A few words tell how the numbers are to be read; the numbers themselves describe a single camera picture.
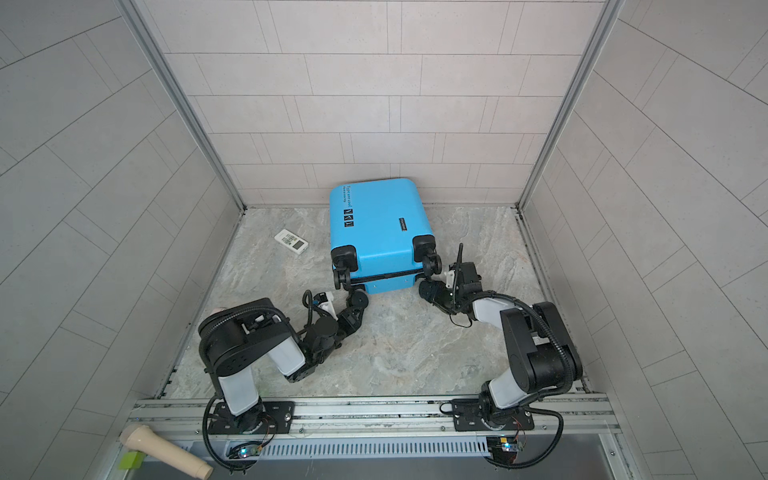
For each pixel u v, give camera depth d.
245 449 0.64
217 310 0.88
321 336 0.67
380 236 0.83
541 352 0.45
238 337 0.48
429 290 0.91
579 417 0.73
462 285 0.72
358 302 0.87
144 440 0.65
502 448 0.68
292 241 1.05
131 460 0.64
